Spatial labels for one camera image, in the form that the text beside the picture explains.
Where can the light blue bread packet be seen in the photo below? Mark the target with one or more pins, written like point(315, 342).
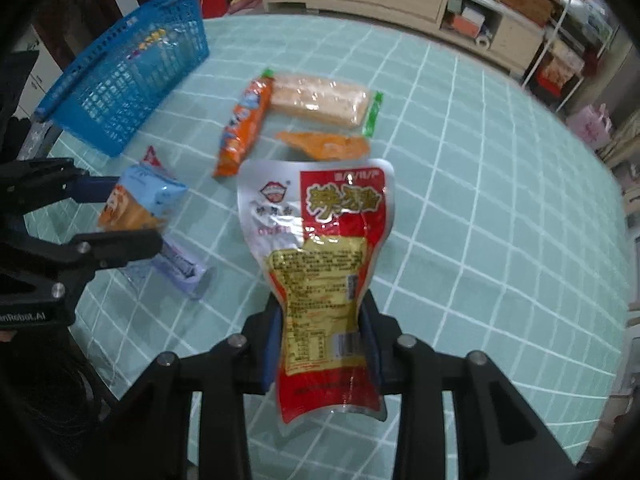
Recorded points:
point(145, 195)

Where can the clear green-ended cracker packet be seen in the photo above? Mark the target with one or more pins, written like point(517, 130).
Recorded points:
point(320, 97)

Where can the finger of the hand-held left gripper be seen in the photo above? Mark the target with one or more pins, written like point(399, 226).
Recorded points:
point(95, 189)
point(125, 245)

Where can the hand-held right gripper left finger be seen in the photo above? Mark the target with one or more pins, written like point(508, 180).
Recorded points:
point(272, 350)

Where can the pink bag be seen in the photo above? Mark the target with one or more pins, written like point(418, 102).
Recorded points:
point(592, 125)

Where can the orange box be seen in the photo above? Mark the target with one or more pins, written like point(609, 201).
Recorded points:
point(467, 23)

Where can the white tape roll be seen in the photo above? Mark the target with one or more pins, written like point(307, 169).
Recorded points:
point(483, 39)

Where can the red yellow clear packet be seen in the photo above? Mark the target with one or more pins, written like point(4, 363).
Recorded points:
point(320, 230)

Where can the lavender snack packet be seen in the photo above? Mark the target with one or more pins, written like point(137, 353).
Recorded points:
point(185, 265)

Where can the long orange snack packet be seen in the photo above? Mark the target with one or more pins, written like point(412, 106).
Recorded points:
point(245, 120)

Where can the orange pouch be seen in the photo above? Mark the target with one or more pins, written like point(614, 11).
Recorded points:
point(325, 145)

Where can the blue plastic basket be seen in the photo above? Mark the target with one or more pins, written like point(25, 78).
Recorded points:
point(125, 75)

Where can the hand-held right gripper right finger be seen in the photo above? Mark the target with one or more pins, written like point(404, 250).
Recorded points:
point(372, 345)

